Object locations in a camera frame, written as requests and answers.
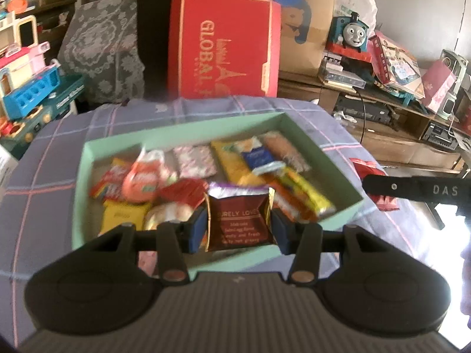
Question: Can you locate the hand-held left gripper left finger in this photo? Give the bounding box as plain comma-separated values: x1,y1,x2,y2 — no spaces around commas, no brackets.
86,206,207,284

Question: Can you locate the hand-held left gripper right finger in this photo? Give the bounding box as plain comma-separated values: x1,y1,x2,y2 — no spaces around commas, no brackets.
270,208,387,284

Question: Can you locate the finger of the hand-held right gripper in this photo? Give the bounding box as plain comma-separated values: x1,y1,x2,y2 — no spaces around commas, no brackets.
362,175,416,203

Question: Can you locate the orange yellow snack packet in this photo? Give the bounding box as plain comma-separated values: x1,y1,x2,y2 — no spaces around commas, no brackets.
270,184,317,223

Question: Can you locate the maroon purple-edged snack packet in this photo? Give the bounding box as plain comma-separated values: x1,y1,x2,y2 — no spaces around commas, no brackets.
204,182,278,252

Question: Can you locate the yellow green striped packet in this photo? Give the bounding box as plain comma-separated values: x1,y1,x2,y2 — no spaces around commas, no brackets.
274,167,337,217

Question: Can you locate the green cardboard box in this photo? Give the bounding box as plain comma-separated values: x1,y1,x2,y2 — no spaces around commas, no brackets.
71,112,365,276

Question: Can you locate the white floral snack packet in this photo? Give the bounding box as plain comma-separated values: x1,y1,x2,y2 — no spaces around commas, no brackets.
173,144,218,179

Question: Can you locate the white orange snack packet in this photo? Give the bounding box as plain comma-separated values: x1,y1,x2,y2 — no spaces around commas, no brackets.
122,149,177,204

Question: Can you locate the blue white snack packet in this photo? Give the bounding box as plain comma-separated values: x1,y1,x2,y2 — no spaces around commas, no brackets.
239,137,282,176

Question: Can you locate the wide yellow snack packet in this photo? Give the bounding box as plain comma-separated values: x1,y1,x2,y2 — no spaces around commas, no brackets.
99,200,153,236

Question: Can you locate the long yellow snack packet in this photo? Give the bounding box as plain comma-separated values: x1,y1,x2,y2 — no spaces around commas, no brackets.
210,140,258,186

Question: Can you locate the clear orange cracker packet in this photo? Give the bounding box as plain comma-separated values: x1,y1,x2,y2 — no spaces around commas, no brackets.
263,131,311,173

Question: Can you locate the red rainbow candy packet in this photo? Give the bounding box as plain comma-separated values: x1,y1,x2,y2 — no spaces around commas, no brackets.
90,167,129,201

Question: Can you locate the round golden snack packet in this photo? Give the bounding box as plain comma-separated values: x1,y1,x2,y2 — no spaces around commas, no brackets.
143,204,194,230

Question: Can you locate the wooden TV stand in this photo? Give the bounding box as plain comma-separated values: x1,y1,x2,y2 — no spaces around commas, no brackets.
278,70,471,171

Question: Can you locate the silver stereo device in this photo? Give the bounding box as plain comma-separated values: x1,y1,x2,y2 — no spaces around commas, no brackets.
419,121,464,151

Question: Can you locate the black stereo device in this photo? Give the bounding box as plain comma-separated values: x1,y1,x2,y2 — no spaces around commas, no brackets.
335,94,402,131

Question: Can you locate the pink paper bag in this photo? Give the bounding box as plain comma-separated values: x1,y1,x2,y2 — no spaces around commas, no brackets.
419,59,457,114

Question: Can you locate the colourful picture book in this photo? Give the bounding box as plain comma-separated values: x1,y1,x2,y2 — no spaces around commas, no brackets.
368,31,424,100

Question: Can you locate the blue toy train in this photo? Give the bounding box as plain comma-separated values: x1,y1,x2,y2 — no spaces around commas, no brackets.
326,11,372,63

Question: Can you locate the purple checked blanket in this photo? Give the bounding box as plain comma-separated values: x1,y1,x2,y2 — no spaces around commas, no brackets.
0,95,460,342

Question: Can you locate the brown cardboard box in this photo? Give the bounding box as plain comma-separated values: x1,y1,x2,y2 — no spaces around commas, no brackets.
217,0,337,78

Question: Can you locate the teal toy box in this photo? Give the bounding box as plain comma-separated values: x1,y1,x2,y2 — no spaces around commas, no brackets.
0,74,85,159

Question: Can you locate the red gift box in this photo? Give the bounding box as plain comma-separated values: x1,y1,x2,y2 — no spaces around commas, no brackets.
167,0,282,100

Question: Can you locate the white plastic bag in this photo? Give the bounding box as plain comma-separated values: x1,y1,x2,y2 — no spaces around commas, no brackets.
336,0,378,32

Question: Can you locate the grey lace cushion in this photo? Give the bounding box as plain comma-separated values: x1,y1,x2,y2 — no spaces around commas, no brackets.
57,0,146,104

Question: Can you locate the white printed paper sheet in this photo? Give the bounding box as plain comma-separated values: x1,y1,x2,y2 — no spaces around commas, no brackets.
0,147,19,188

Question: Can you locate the blue toy tray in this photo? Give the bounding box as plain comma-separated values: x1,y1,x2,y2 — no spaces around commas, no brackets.
0,62,61,120

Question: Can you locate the black cable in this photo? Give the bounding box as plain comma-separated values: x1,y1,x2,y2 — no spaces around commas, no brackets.
359,88,366,144

